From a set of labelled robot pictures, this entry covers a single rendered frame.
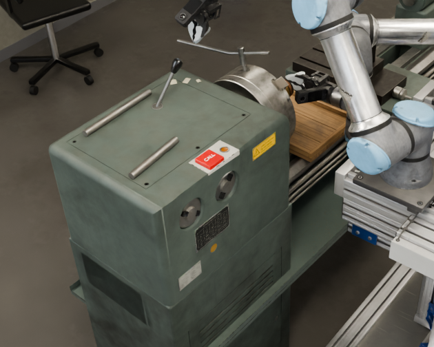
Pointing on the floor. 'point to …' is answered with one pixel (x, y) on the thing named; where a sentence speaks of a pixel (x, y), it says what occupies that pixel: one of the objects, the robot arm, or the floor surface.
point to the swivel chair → (34, 18)
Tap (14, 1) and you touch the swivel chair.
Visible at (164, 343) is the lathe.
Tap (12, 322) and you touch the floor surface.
